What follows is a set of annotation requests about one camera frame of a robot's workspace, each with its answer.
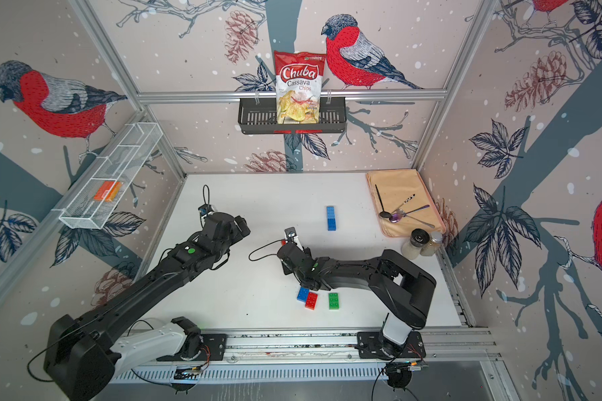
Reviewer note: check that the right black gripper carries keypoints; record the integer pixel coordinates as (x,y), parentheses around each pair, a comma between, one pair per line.
(285,271)

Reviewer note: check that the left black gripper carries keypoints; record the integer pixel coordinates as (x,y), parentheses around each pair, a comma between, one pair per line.
(237,231)

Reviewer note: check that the blue small lego brick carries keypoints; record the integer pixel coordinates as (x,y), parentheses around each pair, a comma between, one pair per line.
(303,295)

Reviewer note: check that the red lego brick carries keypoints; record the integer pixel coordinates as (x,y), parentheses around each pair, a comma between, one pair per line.
(311,300)

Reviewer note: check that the light blue long lego brick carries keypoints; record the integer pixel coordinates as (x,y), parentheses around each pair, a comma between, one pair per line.
(331,219)

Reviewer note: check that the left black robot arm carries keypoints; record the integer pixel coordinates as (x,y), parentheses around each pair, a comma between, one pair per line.
(85,353)

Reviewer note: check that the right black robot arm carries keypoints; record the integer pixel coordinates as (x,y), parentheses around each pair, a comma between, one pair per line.
(403,287)

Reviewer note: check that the green lego brick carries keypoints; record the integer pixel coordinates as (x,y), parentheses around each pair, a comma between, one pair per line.
(333,299)

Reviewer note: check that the black spoon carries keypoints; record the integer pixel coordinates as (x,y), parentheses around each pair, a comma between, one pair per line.
(384,214)

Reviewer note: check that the purple spoon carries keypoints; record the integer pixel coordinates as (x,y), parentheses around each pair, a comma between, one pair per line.
(396,218)

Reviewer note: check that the orange block in basket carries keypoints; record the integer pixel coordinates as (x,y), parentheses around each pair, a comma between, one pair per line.
(108,191)

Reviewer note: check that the yellow cloth mat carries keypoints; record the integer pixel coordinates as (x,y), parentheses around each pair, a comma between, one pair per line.
(395,186)

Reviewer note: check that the black lid shaker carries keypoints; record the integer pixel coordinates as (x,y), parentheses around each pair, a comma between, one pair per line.
(411,249)

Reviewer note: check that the silver lid shaker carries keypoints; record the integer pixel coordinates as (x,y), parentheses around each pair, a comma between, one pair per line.
(433,245)

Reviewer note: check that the chuba cassava chips bag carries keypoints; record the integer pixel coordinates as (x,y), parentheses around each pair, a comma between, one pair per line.
(298,87)

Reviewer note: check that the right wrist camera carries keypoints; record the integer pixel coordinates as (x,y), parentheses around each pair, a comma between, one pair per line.
(291,235)

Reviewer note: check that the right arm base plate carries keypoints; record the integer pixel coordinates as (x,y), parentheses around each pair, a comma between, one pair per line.
(373,345)

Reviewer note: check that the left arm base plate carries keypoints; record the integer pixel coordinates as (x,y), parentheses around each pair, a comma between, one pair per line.
(211,347)

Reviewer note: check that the black wall basket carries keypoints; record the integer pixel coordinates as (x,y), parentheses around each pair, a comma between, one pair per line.
(259,117)

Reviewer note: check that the spoon with patterned handle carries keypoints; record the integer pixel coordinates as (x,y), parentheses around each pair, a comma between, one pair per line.
(408,199)

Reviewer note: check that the white wire basket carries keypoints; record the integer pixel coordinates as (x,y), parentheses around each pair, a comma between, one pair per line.
(122,164)

